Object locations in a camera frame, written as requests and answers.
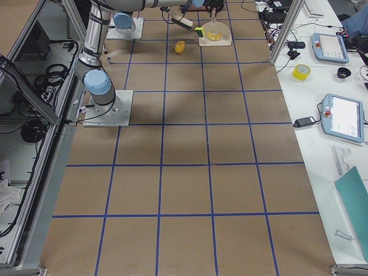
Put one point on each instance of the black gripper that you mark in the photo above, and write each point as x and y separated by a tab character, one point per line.
213	3

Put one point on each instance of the beige plastic dustpan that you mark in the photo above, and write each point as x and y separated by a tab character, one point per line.
213	26

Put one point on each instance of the beige hand brush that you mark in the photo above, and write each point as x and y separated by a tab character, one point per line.
185	23

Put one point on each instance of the pink bin with black bag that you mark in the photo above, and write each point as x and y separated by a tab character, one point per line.
193	8

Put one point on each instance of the yellow green sponge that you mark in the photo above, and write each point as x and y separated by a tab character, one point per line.
200	31

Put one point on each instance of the golden bread roll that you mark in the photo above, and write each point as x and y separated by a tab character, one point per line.
180	47

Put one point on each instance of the black webcam clip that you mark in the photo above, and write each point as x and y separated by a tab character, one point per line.
293	47

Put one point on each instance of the yellow tape roll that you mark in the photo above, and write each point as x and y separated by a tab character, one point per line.
301	72

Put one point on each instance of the far teach pendant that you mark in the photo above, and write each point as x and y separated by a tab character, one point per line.
329	48

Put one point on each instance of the teach pendant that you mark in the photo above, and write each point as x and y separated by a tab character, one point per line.
343	117
329	48

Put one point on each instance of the small black bowl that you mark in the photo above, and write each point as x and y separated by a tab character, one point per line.
343	73

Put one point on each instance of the black power adapter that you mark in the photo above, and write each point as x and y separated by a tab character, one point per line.
304	122

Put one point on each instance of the near teach pendant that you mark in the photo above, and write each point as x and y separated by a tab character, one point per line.
343	117

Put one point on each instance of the teal folder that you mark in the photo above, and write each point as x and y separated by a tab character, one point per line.
354	197

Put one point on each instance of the aluminium frame post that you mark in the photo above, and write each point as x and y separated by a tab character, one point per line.
289	21

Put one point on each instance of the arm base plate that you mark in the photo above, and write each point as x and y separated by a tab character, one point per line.
116	114
135	32

